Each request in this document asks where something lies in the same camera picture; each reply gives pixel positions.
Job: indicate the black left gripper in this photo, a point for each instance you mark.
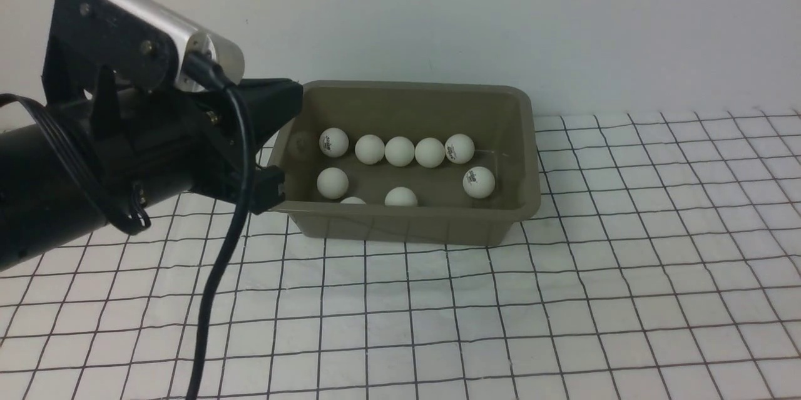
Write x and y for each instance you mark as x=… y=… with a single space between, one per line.
x=169 y=141

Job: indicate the white printed ball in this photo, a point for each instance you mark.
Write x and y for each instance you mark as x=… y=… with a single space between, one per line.
x=353 y=200
x=334 y=142

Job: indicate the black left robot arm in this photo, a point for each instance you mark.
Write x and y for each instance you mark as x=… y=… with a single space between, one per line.
x=42 y=207

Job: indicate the olive green plastic bin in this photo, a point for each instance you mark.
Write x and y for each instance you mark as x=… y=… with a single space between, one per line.
x=499 y=119

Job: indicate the white black-grid tablecloth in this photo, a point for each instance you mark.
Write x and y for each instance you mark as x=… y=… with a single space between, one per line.
x=662 y=264

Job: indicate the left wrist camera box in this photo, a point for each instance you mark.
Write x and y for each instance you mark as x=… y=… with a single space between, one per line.
x=143 y=41

